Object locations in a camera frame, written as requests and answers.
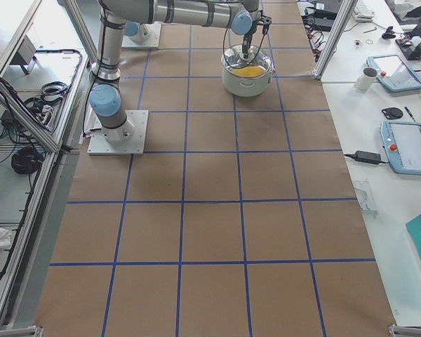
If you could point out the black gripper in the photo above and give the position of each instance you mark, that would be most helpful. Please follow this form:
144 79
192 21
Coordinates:
246 41

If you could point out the glass pot lid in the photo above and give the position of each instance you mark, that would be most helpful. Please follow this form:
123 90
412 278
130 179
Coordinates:
234 58

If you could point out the yellow corn cob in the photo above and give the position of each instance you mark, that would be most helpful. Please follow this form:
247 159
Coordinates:
249 71

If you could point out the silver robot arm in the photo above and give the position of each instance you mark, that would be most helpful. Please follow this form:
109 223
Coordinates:
136 32
241 17

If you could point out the pale green cooking pot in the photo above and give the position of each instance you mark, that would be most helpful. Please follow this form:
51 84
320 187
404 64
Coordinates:
244 87

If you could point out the white mug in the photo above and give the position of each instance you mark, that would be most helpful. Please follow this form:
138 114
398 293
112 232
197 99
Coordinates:
365 80

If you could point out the blue teach pendant far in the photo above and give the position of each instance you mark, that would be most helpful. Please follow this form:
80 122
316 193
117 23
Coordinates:
394 73

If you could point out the blue teach pendant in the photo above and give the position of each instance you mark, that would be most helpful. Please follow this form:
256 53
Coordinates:
394 73
402 145

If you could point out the black power adapter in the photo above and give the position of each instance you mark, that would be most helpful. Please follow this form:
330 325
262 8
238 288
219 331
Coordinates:
367 157

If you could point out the brown paper table cover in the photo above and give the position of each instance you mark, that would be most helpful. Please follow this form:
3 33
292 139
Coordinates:
240 218

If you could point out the blue teach pendant near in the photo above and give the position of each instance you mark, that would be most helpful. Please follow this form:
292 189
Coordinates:
402 145

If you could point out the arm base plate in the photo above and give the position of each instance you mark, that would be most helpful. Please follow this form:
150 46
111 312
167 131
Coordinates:
152 42
127 139

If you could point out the aluminium frame post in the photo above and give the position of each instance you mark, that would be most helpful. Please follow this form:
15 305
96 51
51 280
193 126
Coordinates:
346 9

